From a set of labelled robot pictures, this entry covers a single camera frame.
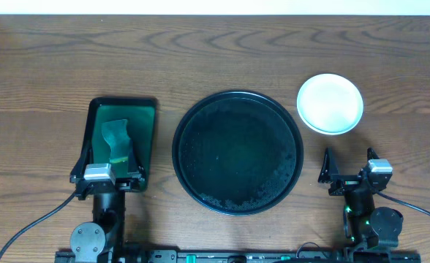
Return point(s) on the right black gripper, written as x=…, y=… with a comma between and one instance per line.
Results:
x=346, y=183

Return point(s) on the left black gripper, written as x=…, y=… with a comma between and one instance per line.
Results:
x=118, y=183

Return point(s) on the round black tray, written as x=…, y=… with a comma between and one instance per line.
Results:
x=237, y=152

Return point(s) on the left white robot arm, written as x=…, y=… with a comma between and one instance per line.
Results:
x=102, y=239

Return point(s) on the rectangular dark green tray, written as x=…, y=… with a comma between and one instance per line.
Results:
x=141, y=116

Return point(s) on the green scrubbing sponge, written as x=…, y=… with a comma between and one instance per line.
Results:
x=116, y=136

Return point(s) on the light green plate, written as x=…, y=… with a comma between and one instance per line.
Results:
x=330, y=104

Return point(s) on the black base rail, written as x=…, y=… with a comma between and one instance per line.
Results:
x=171, y=256

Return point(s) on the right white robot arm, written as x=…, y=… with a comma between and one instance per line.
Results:
x=374, y=231

